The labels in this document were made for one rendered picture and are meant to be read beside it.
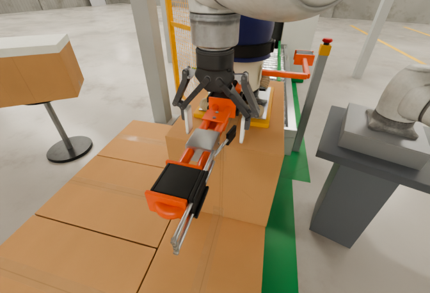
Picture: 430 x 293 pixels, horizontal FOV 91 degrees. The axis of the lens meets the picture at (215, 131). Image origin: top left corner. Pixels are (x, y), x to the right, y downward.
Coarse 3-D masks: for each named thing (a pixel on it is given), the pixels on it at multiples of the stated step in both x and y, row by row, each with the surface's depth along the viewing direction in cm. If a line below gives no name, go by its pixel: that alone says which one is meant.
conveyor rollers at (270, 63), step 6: (276, 54) 291; (282, 54) 290; (264, 60) 273; (270, 60) 272; (276, 60) 270; (282, 60) 269; (264, 66) 252; (270, 66) 251; (276, 66) 256; (282, 66) 254; (270, 78) 222; (282, 78) 220
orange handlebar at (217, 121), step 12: (264, 72) 85; (276, 72) 84; (288, 72) 83; (300, 72) 83; (240, 84) 74; (216, 108) 61; (228, 108) 60; (204, 120) 55; (216, 120) 54; (192, 156) 45; (204, 156) 44; (156, 204) 35; (168, 216) 33; (180, 216) 34
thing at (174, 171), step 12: (168, 168) 39; (180, 168) 39; (192, 168) 39; (156, 180) 37; (168, 180) 37; (180, 180) 37; (192, 180) 37; (156, 192) 35; (168, 192) 35; (180, 192) 35; (168, 204) 34; (180, 204) 33
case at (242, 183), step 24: (240, 120) 80; (168, 144) 74; (240, 144) 69; (264, 144) 69; (216, 168) 75; (240, 168) 72; (264, 168) 69; (216, 192) 83; (240, 192) 79; (264, 192) 76; (240, 216) 88; (264, 216) 84
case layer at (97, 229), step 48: (144, 144) 132; (96, 192) 102; (144, 192) 102; (48, 240) 83; (96, 240) 83; (144, 240) 83; (192, 240) 83; (240, 240) 83; (0, 288) 70; (48, 288) 70; (96, 288) 70; (144, 288) 70; (192, 288) 70; (240, 288) 70
